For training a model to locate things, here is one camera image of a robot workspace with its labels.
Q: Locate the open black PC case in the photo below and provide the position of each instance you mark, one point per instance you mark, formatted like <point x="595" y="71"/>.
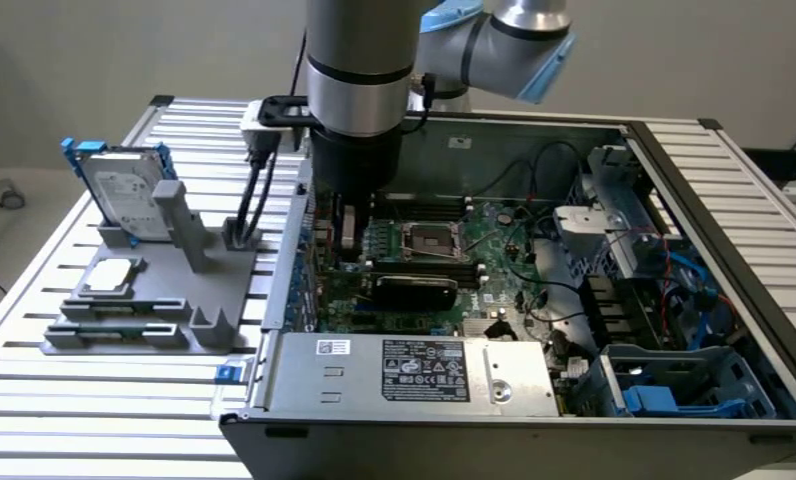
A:
<point x="384" y="445"/>

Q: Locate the aluminium frame beside table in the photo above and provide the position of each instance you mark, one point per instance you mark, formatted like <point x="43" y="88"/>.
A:
<point x="787" y="160"/>

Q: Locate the green motherboard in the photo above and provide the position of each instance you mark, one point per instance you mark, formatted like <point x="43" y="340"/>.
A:
<point x="491" y="250"/>

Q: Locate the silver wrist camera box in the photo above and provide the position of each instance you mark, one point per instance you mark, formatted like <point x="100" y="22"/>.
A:
<point x="271" y="120"/>

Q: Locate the black RAM slot bank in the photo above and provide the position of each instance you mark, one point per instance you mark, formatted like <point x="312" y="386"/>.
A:
<point x="431" y="205"/>
<point x="467" y="277"/>

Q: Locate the metal CPU socket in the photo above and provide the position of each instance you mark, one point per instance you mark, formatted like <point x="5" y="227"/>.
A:
<point x="432" y="240"/>

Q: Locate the silver power supply unit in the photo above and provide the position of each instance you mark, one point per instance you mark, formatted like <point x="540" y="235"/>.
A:
<point x="404" y="372"/>

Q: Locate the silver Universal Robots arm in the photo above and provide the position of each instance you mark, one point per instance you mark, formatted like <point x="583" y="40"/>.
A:
<point x="360" y="55"/>

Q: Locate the grey parts rack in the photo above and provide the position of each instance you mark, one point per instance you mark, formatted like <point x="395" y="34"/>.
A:
<point x="224" y="280"/>

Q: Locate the silver optical drive bracket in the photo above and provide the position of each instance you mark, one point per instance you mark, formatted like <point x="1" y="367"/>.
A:
<point x="604" y="220"/>

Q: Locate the grey disk bay cage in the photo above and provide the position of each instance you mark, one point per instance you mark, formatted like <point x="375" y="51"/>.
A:
<point x="671" y="375"/>

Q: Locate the hard disk with blue bracket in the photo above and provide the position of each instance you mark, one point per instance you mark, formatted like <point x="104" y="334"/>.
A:
<point x="120" y="192"/>

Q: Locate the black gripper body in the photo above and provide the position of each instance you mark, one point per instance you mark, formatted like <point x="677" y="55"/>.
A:
<point x="354" y="160"/>

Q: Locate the blue case side latch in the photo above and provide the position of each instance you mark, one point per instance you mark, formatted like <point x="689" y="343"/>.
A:
<point x="227" y="374"/>

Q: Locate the green RAM stick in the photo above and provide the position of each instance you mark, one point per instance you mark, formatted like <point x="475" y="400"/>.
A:
<point x="120" y="306"/>

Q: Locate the blue disk bay latch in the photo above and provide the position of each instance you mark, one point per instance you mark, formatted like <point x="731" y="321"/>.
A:
<point x="650" y="400"/>

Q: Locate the silver CPU chip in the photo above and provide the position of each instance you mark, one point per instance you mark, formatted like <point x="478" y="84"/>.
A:
<point x="112" y="275"/>

